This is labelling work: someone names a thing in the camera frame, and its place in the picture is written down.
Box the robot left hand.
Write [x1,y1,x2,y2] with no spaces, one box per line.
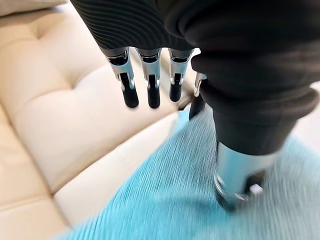
[69,0,320,211]

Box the light blue ribbed cushion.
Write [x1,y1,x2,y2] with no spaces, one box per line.
[51,103,320,240]

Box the cream leather sofa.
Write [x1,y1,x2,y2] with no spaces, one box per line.
[0,0,320,240]

